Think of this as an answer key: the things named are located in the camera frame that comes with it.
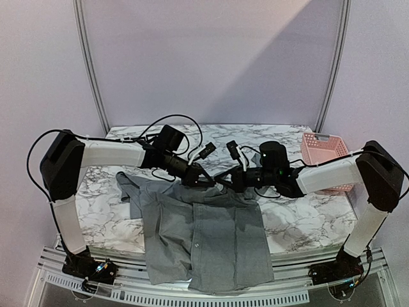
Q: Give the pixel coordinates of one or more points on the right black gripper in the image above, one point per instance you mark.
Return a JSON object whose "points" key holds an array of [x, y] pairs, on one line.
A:
{"points": [[237, 179]]}

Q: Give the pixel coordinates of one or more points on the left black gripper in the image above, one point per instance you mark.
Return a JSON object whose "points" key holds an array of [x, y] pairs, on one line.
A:
{"points": [[191, 178]]}

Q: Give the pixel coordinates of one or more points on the grey button shirt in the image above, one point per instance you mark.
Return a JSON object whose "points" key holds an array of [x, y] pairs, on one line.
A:
{"points": [[211, 237]]}

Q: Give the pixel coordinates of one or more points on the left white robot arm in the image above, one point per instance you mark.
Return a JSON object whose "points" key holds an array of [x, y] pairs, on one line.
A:
{"points": [[69, 156]]}

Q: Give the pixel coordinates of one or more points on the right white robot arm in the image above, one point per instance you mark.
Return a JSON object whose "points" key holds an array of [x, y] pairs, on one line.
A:
{"points": [[372, 166]]}

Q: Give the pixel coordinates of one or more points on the pink plastic basket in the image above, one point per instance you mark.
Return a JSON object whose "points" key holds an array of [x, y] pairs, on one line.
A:
{"points": [[329, 153]]}

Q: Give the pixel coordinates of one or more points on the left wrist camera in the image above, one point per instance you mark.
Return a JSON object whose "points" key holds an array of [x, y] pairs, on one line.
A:
{"points": [[201, 153]]}

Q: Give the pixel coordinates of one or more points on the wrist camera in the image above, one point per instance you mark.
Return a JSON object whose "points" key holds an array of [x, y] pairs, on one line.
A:
{"points": [[237, 154], [201, 153]]}

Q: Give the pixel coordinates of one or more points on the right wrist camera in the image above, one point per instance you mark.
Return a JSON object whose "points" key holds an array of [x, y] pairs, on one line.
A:
{"points": [[237, 154]]}

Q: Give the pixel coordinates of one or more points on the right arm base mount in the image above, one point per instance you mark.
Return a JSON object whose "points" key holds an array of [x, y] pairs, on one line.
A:
{"points": [[335, 270]]}

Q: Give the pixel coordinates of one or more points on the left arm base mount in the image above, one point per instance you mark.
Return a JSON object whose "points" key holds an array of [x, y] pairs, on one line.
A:
{"points": [[86, 267]]}

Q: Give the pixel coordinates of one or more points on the aluminium front rail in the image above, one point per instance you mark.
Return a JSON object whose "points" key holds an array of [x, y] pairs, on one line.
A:
{"points": [[292, 285]]}

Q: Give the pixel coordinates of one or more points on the right wall aluminium post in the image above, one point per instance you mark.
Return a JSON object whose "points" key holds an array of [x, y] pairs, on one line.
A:
{"points": [[335, 64]]}

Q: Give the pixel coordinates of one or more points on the wall aluminium post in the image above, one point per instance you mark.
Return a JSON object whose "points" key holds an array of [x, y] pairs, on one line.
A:
{"points": [[89, 65], [335, 64]]}

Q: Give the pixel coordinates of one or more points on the left wall aluminium post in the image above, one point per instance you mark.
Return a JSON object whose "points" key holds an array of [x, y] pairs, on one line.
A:
{"points": [[89, 65]]}

